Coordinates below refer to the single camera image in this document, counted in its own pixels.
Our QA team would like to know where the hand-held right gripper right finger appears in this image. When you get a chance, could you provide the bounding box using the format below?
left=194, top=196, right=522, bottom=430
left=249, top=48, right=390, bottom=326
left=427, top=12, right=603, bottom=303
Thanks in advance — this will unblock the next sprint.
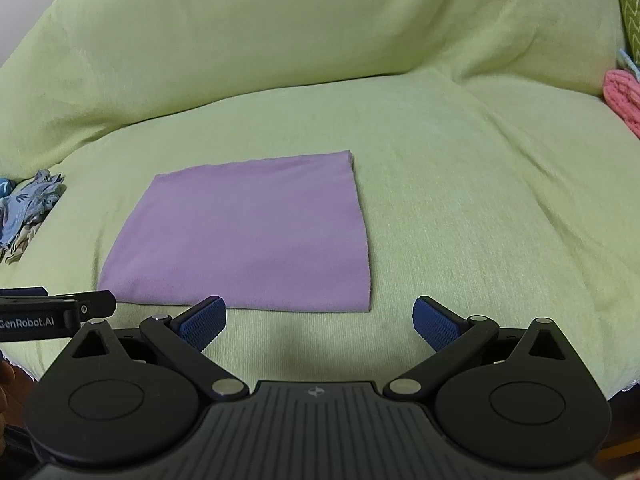
left=381, top=296, right=572, bottom=402

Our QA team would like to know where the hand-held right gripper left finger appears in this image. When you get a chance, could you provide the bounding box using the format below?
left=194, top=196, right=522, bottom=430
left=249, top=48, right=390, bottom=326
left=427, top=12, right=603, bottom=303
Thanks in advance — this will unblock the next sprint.
left=69, top=296, right=252, bottom=402

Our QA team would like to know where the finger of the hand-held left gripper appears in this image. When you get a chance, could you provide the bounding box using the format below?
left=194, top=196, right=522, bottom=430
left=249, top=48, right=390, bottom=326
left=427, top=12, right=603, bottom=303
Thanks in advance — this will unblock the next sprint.
left=52, top=290, right=117, bottom=318
left=0, top=286, right=49, bottom=299

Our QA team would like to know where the purple tank top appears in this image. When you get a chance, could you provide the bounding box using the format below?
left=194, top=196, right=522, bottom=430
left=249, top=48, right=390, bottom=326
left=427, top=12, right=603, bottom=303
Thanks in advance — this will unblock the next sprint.
left=98, top=149, right=372, bottom=314

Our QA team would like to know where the tan garment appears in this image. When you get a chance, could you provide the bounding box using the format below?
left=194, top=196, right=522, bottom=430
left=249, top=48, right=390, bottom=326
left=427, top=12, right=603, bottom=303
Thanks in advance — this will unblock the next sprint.
left=0, top=220, right=43, bottom=266

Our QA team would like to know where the grey patterned garment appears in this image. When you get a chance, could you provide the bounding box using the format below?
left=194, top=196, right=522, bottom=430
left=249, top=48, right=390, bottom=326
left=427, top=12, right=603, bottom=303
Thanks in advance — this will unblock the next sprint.
left=0, top=170, right=67, bottom=248

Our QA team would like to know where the green sofa cover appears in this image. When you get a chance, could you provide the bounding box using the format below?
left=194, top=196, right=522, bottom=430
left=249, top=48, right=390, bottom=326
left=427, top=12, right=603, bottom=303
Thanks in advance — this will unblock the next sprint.
left=0, top=0, right=640, bottom=401

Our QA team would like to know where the pink knitted cloth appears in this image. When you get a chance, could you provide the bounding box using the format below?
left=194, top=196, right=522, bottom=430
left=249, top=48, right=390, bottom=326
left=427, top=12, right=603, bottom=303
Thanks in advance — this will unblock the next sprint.
left=602, top=69, right=640, bottom=140

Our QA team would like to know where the green zigzag cushion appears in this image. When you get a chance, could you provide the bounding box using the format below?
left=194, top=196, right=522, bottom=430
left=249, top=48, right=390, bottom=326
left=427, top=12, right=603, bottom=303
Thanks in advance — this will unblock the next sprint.
left=610, top=0, right=640, bottom=68

